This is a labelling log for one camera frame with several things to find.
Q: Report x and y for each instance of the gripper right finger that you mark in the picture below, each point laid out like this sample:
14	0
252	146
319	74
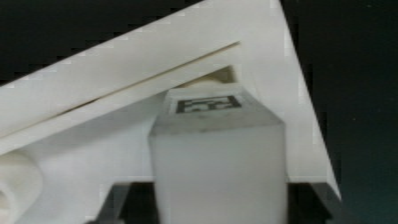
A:
340	215

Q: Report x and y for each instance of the white table leg with tag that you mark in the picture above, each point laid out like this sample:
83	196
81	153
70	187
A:
220	158

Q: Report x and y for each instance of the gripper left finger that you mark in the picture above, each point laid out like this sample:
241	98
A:
109	215

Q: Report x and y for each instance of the white square table top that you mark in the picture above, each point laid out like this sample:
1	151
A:
76	154

